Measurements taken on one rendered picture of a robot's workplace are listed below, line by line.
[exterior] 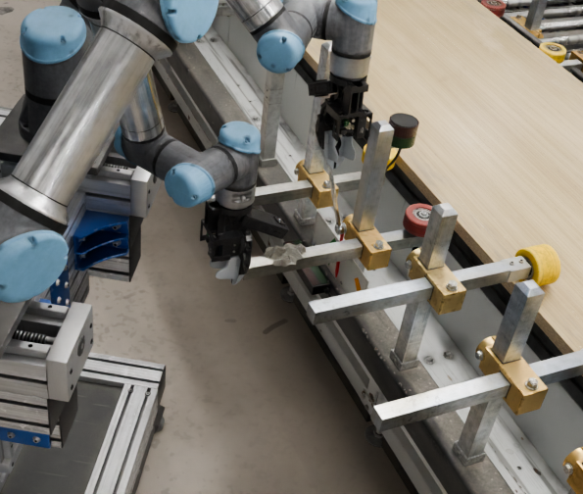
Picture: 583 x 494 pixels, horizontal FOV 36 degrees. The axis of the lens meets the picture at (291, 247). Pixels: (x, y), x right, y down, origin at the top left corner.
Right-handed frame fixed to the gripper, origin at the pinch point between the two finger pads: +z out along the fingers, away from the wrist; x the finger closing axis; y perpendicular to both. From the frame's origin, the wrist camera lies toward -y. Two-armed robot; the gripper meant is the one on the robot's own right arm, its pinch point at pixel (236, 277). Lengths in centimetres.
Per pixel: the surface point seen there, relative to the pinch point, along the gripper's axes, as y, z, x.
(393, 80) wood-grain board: -66, -8, -56
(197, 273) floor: -28, 83, -93
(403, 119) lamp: -34.7, -30.0, -4.3
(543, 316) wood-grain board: -49, -7, 35
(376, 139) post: -28.3, -27.2, -2.5
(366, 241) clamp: -28.4, -4.4, 1.4
